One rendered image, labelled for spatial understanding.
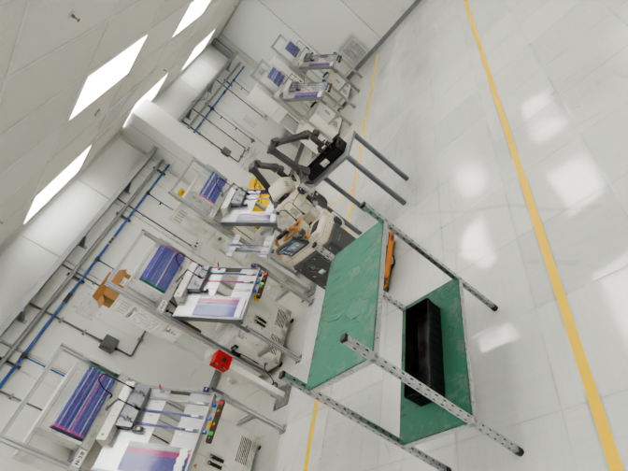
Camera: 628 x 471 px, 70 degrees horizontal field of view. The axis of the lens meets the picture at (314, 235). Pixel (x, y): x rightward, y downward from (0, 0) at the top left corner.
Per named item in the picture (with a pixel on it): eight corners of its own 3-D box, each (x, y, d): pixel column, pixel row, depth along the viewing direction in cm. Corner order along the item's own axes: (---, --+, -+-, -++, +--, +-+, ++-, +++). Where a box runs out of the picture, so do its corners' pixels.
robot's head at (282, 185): (286, 191, 388) (278, 176, 392) (273, 203, 402) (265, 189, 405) (297, 190, 399) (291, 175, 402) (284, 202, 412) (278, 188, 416)
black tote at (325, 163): (309, 184, 477) (301, 178, 474) (312, 175, 489) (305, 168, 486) (344, 152, 440) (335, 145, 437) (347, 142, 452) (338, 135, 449)
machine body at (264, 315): (296, 314, 514) (251, 286, 495) (282, 367, 462) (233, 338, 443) (264, 336, 553) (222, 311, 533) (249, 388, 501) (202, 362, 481)
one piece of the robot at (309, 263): (376, 276, 380) (299, 220, 354) (335, 300, 416) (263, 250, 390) (380, 248, 404) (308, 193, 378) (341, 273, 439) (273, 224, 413)
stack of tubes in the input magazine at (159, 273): (184, 256, 476) (163, 242, 468) (164, 292, 439) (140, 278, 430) (179, 263, 484) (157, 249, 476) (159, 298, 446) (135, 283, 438)
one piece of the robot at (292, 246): (318, 242, 371) (295, 235, 358) (293, 261, 393) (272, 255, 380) (316, 230, 376) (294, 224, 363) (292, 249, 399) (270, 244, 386)
